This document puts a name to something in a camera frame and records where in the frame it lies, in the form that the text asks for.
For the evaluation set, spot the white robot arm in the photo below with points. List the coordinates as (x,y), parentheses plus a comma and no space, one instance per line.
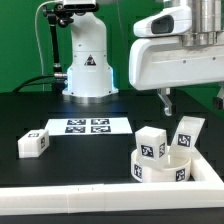
(90,76)

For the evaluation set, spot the white round stool seat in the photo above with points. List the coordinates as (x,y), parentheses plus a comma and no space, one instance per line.
(177,170)

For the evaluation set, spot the white L-shaped fence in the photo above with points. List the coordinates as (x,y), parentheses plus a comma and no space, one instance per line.
(205,190)

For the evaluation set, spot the white marker sheet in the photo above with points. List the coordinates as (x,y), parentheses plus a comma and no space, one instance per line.
(88,126)

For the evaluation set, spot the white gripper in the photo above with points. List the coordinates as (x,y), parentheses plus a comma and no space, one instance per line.
(161,63)

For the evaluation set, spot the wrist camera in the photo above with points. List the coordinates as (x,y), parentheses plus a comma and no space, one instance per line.
(170,21)

